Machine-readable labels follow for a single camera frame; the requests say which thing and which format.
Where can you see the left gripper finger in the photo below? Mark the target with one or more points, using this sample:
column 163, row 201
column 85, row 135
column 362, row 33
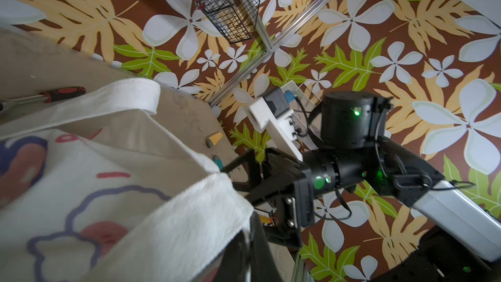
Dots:
column 248, row 256

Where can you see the white tote bag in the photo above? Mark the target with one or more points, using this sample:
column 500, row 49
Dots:
column 94, row 189

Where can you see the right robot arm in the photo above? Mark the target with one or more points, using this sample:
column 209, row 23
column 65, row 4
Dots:
column 464, row 244

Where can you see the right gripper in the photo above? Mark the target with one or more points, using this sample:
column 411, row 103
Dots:
column 285, row 183

